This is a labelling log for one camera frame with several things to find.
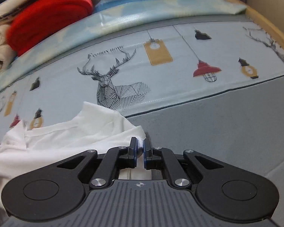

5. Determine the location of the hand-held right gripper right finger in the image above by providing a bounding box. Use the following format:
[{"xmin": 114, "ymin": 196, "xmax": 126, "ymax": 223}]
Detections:
[{"xmin": 143, "ymin": 139, "xmax": 224, "ymax": 187}]

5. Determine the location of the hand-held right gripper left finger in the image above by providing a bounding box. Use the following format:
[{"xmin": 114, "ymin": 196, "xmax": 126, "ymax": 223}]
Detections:
[{"xmin": 57, "ymin": 137, "xmax": 137, "ymax": 187}]

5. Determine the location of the white t-shirt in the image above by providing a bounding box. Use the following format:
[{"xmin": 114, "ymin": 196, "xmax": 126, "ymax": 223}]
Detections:
[{"xmin": 0, "ymin": 101, "xmax": 153, "ymax": 218}]

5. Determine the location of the grey printed bed sheet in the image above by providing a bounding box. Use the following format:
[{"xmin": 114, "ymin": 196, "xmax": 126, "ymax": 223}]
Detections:
[{"xmin": 0, "ymin": 16, "xmax": 284, "ymax": 218}]

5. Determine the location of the light blue folded blanket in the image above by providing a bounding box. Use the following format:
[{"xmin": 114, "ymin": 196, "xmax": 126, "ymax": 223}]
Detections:
[{"xmin": 0, "ymin": 0, "xmax": 248, "ymax": 100}]

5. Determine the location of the red folded blanket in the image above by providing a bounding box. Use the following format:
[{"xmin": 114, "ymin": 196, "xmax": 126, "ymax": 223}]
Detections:
[{"xmin": 6, "ymin": 0, "xmax": 94, "ymax": 57}]

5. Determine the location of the wooden bed frame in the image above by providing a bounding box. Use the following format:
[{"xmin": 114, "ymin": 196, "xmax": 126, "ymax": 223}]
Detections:
[{"xmin": 192, "ymin": 0, "xmax": 284, "ymax": 60}]

